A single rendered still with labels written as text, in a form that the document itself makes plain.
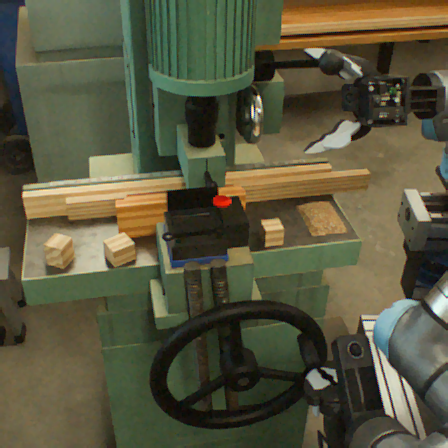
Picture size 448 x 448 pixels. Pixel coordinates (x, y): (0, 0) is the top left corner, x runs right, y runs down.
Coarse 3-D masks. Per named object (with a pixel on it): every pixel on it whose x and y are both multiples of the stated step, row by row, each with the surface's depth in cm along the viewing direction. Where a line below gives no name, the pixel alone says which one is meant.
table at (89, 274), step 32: (32, 224) 109; (64, 224) 109; (96, 224) 109; (256, 224) 110; (288, 224) 110; (32, 256) 101; (96, 256) 101; (256, 256) 104; (288, 256) 105; (320, 256) 107; (352, 256) 108; (32, 288) 98; (64, 288) 99; (96, 288) 100; (128, 288) 102; (160, 288) 100; (256, 288) 100; (160, 320) 95
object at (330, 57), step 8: (256, 56) 112; (264, 56) 113; (272, 56) 113; (320, 56) 79; (328, 56) 78; (336, 56) 78; (256, 64) 112; (264, 64) 109; (272, 64) 104; (280, 64) 99; (288, 64) 95; (296, 64) 91; (304, 64) 88; (312, 64) 84; (320, 64) 79; (328, 64) 78; (336, 64) 78; (256, 72) 113; (264, 72) 113; (272, 72) 114; (328, 72) 79; (336, 72) 79; (256, 80) 115; (264, 80) 115
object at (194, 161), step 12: (180, 132) 110; (180, 144) 110; (216, 144) 107; (180, 156) 112; (192, 156) 103; (204, 156) 103; (216, 156) 103; (192, 168) 104; (204, 168) 104; (216, 168) 105; (192, 180) 105; (204, 180) 106; (216, 180) 106
